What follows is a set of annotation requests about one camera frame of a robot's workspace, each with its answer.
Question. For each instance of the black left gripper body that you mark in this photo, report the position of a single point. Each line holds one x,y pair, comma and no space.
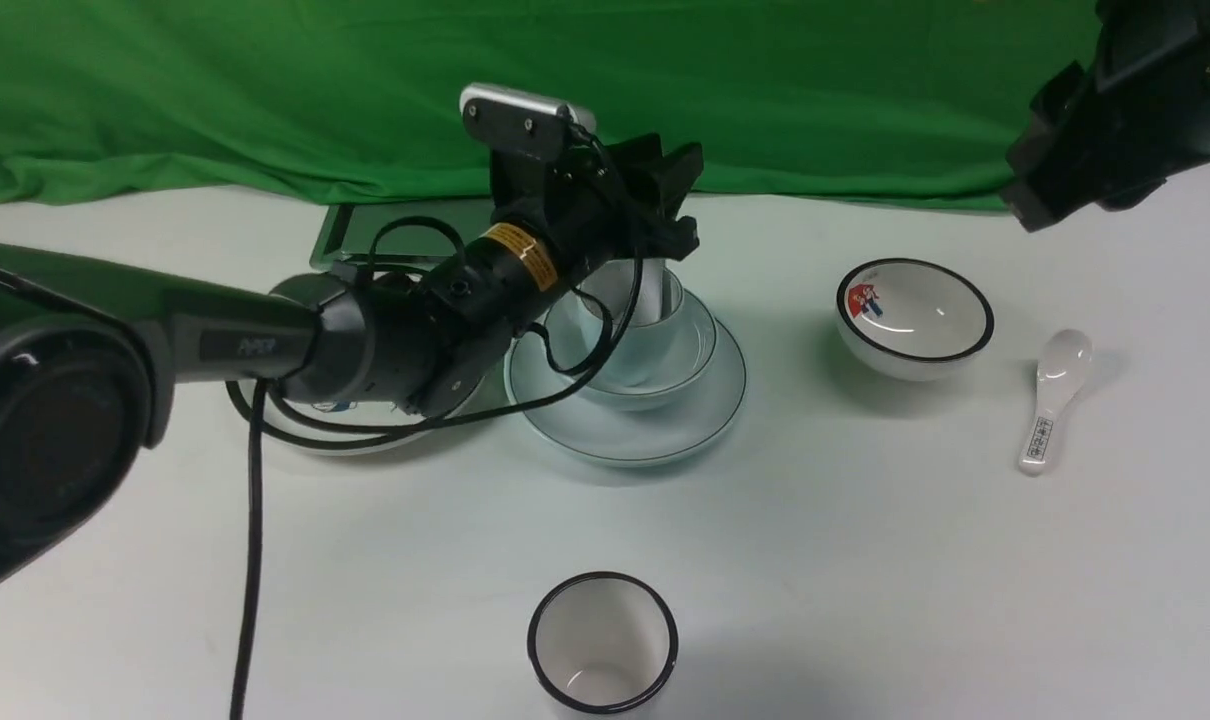
562,221

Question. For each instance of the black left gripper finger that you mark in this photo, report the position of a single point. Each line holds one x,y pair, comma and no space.
671,239

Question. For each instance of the pale green cup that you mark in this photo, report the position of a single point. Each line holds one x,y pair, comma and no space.
650,333

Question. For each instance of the pale green plain bowl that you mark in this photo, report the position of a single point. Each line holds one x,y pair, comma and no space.
689,357

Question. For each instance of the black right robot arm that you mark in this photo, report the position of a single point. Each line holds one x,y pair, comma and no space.
1112,133

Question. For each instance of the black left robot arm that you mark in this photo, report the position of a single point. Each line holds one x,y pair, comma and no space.
91,352

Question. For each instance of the pale green plain plate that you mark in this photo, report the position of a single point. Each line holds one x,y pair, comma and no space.
649,438

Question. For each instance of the black-rimmed illustrated bowl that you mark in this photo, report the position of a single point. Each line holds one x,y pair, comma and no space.
911,320

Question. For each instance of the green backdrop cloth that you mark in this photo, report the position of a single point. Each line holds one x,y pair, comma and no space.
907,102

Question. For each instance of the black-rimmed illustrated plate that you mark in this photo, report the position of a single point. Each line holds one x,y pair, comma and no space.
328,429

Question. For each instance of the black-rimmed white cup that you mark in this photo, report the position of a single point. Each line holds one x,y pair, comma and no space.
602,645

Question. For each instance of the white spoon with print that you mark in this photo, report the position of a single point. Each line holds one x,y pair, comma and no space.
1062,370

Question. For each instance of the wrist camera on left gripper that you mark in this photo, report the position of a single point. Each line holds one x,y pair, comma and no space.
518,123

